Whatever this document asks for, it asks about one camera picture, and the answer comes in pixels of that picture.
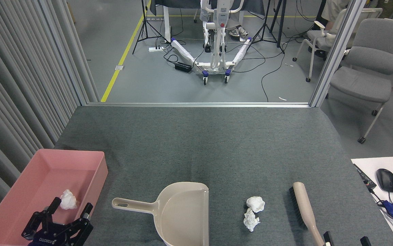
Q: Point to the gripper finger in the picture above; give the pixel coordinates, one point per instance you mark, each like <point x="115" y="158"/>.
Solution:
<point x="87" y="209"/>
<point x="55" y="203"/>
<point x="365" y="241"/>
<point x="327" y="237"/>

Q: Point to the metal floor outlet plate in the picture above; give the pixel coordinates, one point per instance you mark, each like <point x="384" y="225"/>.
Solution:
<point x="119" y="67"/>

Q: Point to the flat black device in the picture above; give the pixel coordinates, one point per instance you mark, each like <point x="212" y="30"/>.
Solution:
<point x="364" y="177"/>

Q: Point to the grey pleated curtain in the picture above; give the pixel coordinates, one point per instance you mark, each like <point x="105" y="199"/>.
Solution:
<point x="11" y="68"/>

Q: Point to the silver post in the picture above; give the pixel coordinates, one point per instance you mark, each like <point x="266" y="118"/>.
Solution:
<point x="336" y="51"/>

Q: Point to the beige plastic dustpan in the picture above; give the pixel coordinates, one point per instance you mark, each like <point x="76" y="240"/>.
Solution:
<point x="182" y="215"/>

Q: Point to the black tripod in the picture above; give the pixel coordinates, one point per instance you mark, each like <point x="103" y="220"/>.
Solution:
<point x="145" y="24"/>
<point x="268" y="24"/>

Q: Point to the person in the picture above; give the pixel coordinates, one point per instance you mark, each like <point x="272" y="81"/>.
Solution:
<point x="333" y="8"/>

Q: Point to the white stand on wheels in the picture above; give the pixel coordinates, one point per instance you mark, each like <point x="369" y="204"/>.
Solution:
<point x="217" y="37"/>

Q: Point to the white paper ball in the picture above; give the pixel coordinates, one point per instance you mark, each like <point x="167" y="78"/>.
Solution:
<point x="251" y="221"/>
<point x="68" y="200"/>
<point x="255" y="204"/>

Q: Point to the black power adapter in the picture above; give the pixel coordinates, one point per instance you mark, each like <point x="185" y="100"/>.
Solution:
<point x="183" y="67"/>

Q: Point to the beige brush with black bristles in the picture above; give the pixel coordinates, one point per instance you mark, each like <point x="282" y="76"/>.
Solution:
<point x="304" y="205"/>

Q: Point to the large grey chair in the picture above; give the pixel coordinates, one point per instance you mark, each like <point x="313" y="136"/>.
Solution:
<point x="370" y="68"/>

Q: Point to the grey chair with white armrests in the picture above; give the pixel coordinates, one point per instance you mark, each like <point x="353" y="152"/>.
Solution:
<point x="319" y="36"/>

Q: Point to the pink plastic bin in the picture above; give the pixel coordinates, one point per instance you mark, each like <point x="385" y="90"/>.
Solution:
<point x="35" y="177"/>

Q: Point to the person's shoe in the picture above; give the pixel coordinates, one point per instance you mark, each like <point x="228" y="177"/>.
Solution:
<point x="243" y="31"/>
<point x="234" y="32"/>

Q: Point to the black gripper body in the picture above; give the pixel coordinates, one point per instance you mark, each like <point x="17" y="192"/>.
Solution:
<point x="54" y="237"/>

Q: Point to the black computer mouse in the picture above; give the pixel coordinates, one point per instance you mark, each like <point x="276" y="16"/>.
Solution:
<point x="386" y="180"/>

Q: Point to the white power strip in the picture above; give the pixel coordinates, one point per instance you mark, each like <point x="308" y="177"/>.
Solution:
<point x="156" y="49"/>

